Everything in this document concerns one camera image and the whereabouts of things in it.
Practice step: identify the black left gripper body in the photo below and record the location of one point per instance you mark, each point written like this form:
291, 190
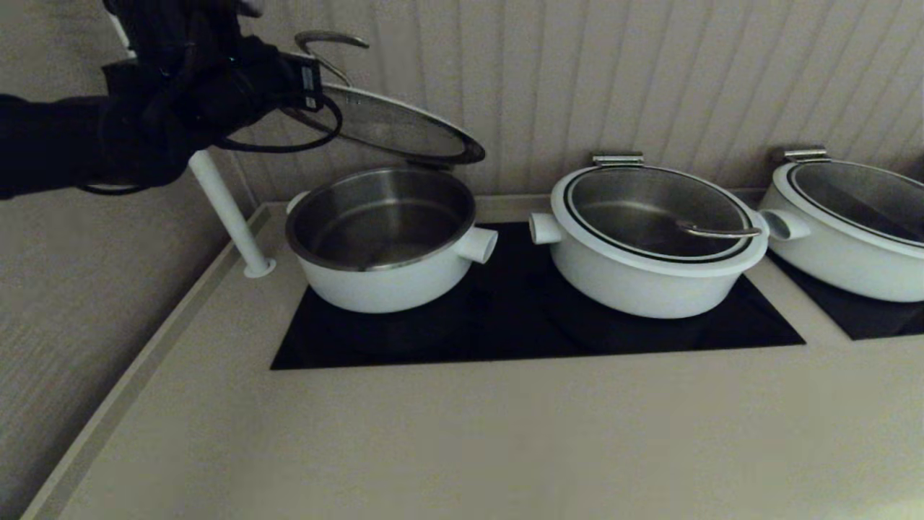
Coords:
188, 72

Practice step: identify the white rimmed glass lid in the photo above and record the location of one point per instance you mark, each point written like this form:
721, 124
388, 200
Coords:
635, 209
866, 195
404, 130

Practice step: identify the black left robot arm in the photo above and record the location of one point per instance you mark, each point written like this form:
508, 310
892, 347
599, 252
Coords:
43, 144

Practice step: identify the white pot with steel liner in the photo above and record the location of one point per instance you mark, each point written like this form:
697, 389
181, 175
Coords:
837, 267
635, 292
390, 289

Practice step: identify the white metal pole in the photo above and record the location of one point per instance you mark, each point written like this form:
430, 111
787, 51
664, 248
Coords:
227, 209

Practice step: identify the black glass cooktop panel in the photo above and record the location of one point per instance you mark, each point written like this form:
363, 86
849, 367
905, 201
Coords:
866, 321
505, 339

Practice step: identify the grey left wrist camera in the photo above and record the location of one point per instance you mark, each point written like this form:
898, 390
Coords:
251, 7

